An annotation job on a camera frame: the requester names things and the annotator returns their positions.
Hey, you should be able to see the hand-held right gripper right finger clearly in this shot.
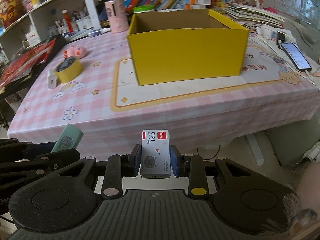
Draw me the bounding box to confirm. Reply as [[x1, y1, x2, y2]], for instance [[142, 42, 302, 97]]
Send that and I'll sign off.
[[169, 144, 253, 199]]

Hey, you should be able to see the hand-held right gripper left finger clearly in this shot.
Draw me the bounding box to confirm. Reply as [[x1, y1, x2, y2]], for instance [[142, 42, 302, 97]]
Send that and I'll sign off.
[[58, 144, 142, 199]]

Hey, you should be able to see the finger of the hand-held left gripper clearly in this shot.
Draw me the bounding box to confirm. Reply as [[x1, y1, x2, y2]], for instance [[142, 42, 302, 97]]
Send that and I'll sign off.
[[0, 149, 80, 198], [0, 138, 57, 162]]

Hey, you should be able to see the white staples box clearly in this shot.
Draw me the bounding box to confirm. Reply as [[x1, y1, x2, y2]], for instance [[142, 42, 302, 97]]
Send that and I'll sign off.
[[140, 129, 172, 179]]

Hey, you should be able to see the white charger block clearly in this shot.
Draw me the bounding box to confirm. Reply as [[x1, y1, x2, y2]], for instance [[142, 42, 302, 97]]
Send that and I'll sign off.
[[47, 70, 58, 90]]

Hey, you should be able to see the yellow tape roll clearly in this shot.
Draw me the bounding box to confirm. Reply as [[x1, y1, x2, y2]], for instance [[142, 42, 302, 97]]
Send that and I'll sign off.
[[54, 59, 83, 84]]

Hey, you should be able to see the grey blue toy car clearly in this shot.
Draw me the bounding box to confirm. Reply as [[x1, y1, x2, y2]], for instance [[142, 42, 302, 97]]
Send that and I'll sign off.
[[57, 57, 77, 72]]

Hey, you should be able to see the small pink plush chick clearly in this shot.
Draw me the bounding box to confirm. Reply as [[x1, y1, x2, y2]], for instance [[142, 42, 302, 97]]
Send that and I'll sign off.
[[64, 45, 87, 60]]

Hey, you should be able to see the yellow cardboard box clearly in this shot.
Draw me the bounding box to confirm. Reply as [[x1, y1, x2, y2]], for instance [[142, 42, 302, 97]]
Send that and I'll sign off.
[[127, 8, 250, 86]]

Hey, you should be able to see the pink checked tablecloth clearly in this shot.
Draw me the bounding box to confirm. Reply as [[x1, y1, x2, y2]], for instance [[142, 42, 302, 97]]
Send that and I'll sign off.
[[7, 29, 320, 163]]

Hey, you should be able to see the red paper decoration pack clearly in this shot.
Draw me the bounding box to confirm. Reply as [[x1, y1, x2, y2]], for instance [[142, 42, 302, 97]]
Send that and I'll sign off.
[[0, 40, 57, 88]]

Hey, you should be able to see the black electronic keyboard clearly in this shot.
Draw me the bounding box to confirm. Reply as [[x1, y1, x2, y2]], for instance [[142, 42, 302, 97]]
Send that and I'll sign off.
[[0, 34, 67, 100]]

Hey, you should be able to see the white drinking straws box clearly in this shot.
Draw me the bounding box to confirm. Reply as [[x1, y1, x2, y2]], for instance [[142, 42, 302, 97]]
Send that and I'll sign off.
[[25, 29, 42, 46]]

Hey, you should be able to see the orange fortune god box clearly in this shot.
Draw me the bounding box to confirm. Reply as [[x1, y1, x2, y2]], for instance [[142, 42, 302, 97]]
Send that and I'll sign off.
[[0, 0, 25, 28]]

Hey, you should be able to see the pink humidifier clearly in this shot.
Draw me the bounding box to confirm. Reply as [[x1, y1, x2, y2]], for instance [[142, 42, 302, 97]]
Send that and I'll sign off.
[[104, 0, 129, 33]]

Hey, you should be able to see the white jar with green lid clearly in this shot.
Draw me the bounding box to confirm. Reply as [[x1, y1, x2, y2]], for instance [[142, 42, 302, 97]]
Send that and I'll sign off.
[[133, 5, 155, 14]]

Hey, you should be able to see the white shelf unit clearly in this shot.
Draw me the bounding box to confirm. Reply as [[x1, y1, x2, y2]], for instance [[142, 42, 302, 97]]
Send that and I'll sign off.
[[0, 0, 100, 53]]

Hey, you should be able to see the black smartphone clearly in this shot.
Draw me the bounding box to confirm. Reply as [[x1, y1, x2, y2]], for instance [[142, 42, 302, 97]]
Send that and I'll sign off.
[[280, 42, 312, 72]]

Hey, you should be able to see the stack of papers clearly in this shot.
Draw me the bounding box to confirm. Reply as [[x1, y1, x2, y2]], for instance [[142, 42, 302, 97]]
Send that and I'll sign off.
[[222, 1, 285, 33]]

